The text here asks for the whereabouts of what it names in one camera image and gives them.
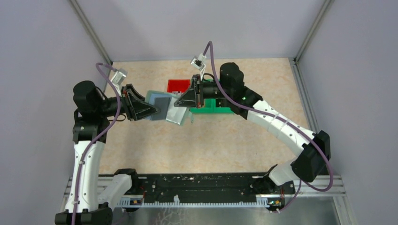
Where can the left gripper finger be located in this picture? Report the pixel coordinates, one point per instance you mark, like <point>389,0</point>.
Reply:
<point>138,110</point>
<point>132,95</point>

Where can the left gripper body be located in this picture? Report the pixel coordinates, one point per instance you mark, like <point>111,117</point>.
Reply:
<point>124,107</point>

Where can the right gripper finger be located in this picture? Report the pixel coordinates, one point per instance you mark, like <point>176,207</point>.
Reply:
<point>195,83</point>
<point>188,99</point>

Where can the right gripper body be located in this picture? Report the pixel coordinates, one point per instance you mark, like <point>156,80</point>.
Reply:
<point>210,90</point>

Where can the silver credit card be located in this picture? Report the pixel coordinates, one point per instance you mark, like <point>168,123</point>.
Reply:
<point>175,114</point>

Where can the sage green card holder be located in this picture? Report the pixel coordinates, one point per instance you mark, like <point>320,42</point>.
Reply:
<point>151,95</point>

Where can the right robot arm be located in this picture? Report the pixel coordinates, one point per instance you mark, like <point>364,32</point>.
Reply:
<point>311,149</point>

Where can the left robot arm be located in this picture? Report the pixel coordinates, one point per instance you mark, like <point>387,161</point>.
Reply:
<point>86,205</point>

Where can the middle green plastic bin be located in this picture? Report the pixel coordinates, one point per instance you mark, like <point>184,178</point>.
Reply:
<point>207,108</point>

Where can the green plastic bin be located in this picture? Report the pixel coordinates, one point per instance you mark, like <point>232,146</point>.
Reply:
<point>207,108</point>
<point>221,106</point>

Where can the red plastic bin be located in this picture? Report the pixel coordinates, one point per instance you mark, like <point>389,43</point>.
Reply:
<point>178,85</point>

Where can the right green plastic bin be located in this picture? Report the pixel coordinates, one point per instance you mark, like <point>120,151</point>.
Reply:
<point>221,106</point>

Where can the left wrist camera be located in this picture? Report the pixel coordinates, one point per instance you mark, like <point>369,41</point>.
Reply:
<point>118,77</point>

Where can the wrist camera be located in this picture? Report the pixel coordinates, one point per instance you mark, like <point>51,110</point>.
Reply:
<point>199,63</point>
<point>118,77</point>

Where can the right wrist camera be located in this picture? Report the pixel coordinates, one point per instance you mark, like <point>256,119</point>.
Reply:
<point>199,63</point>

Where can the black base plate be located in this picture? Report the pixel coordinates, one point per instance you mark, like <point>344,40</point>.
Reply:
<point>238,187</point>

